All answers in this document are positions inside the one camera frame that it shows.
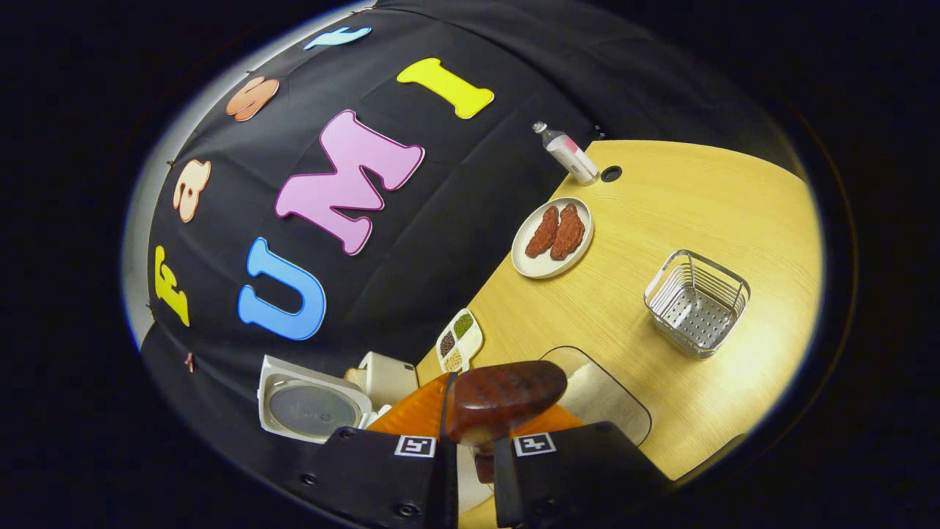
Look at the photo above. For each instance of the white rice cooker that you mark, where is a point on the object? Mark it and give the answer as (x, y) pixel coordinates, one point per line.
(316, 404)

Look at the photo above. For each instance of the white toaster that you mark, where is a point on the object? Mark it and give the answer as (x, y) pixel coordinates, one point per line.
(389, 378)

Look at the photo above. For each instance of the white divided grain dish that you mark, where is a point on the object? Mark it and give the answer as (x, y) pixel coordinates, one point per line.
(460, 339)

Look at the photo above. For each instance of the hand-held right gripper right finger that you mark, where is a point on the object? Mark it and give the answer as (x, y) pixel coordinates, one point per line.
(503, 492)

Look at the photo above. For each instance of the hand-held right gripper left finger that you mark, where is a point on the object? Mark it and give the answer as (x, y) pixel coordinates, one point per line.
(448, 492)

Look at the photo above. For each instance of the clear bottle with pink label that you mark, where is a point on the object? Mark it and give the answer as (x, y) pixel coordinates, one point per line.
(569, 154)

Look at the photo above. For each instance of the brown meat piece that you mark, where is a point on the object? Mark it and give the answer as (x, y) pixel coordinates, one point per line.
(542, 232)
(568, 234)

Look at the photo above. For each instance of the white round plate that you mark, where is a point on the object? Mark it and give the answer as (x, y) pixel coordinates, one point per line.
(529, 266)

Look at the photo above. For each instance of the clear plastic rice container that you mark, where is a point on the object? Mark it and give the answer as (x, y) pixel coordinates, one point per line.
(624, 411)

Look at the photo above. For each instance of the white rice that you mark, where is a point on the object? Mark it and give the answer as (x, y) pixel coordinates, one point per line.
(587, 397)

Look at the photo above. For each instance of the black backdrop cloth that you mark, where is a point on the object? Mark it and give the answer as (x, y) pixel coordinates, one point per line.
(455, 206)

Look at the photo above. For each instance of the toast slice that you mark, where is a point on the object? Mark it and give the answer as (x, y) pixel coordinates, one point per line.
(355, 378)

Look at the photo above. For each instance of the dark wooden spoon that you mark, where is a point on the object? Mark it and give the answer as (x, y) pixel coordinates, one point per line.
(507, 393)

